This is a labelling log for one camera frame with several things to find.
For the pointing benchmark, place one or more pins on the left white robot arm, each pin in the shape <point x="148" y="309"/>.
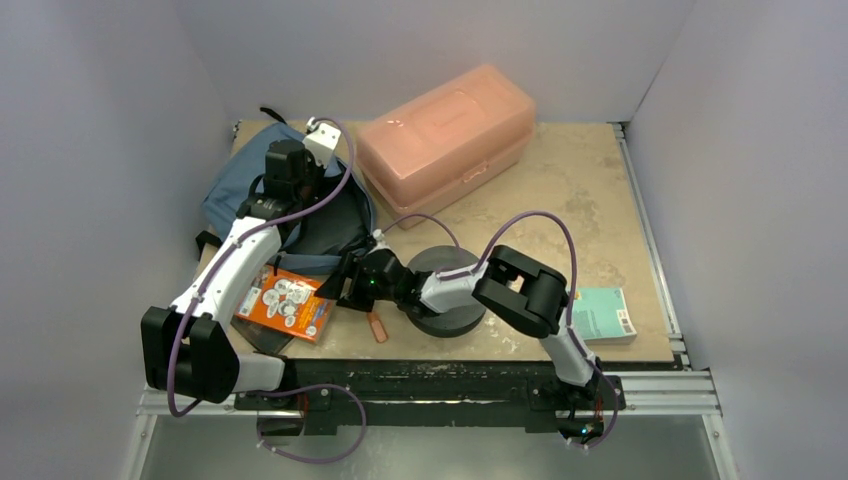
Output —
<point x="186" y="349"/>

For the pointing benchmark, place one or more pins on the black aluminium base frame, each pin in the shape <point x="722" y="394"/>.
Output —
<point x="510" y="394"/>

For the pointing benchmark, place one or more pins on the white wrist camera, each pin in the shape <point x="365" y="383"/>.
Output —
<point x="379" y="240"/>
<point x="321" y="140"/>

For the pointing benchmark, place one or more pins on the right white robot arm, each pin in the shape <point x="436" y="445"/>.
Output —
<point x="446" y="290"/>

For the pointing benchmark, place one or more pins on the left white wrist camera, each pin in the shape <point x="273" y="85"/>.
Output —
<point x="321" y="140"/>

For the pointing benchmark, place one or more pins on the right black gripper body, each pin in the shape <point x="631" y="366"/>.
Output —
<point x="354" y="283"/>

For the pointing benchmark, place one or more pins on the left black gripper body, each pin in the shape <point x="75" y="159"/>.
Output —
<point x="307" y="188"/>

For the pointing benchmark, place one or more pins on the teal paperback book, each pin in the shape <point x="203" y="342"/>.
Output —
<point x="601" y="316"/>

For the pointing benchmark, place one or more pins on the pink plastic storage box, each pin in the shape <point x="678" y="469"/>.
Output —
<point x="439" y="147"/>

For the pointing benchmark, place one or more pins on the blue student backpack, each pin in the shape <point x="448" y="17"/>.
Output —
<point x="318" y="241"/>

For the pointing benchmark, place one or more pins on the copper coloured marker pen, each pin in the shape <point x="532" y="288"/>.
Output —
<point x="377" y="327"/>

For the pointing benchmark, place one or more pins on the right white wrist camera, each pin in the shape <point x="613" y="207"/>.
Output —
<point x="379" y="240"/>

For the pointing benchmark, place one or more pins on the orange illustrated book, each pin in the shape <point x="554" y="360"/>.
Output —
<point x="278" y="308"/>

